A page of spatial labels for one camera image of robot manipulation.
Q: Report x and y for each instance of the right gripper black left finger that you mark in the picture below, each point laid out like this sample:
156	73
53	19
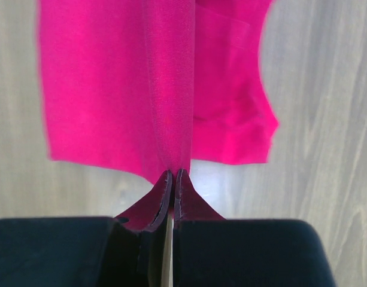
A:
126	250

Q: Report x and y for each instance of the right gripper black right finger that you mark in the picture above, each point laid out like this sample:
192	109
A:
209	250

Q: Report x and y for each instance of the pink t shirt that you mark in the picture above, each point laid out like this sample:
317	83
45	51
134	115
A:
148	86

